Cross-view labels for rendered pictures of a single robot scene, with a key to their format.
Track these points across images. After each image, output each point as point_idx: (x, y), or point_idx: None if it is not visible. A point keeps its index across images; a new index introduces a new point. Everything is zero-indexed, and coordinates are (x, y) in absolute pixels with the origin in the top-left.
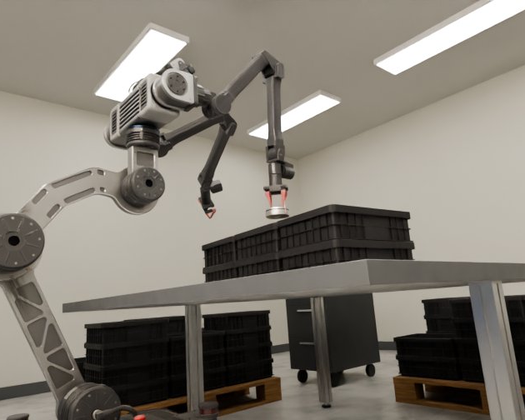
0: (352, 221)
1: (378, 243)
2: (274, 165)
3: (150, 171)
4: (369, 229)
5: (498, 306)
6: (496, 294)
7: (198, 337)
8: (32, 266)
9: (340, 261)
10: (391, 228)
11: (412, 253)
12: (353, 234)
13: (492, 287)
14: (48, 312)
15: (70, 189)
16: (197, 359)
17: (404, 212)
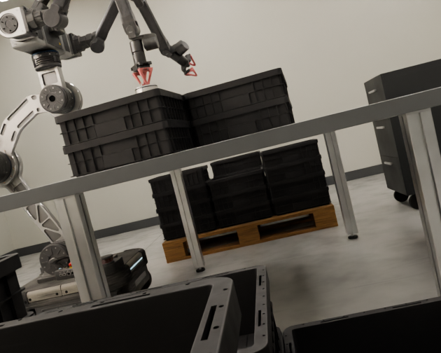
0: (82, 124)
1: (110, 137)
2: (130, 44)
3: (50, 88)
4: (100, 126)
5: (64, 220)
6: (61, 210)
7: (181, 191)
8: (13, 174)
9: (72, 164)
10: (129, 115)
11: (164, 132)
12: (84, 136)
13: (54, 204)
14: None
15: (18, 118)
16: (184, 207)
17: (145, 92)
